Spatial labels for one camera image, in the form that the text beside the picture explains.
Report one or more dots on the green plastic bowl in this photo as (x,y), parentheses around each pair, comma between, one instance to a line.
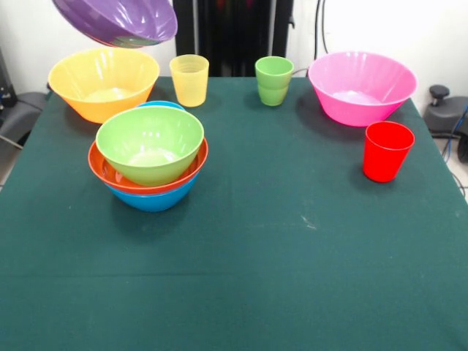
(150,146)

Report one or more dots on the red-orange plastic bowl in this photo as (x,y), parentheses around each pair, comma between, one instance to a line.
(109,175)

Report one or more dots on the purple plastic bowl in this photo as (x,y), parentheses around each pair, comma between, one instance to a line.
(117,18)

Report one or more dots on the large blue plastic bowl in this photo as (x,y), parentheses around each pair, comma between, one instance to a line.
(153,203)

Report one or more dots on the green plastic cup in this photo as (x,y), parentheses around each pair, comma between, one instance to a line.
(273,84)

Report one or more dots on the small blue plastic bowl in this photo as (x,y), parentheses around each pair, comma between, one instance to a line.
(161,104)

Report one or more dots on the yellow plastic cup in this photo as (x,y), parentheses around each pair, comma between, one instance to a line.
(189,80)

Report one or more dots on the dark green tablecloth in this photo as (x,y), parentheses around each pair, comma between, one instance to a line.
(146,292)

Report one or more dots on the red plastic cup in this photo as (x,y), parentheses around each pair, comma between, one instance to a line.
(387,153)

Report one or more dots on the pink plastic bowl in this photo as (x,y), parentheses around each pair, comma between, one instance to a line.
(362,84)

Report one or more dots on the orange plastic bowl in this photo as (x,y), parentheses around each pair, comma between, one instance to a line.
(102,77)

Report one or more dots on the black chair base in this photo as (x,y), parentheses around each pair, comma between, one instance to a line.
(446,113)

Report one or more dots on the grey chair base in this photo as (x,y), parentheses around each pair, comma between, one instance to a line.
(18,117)

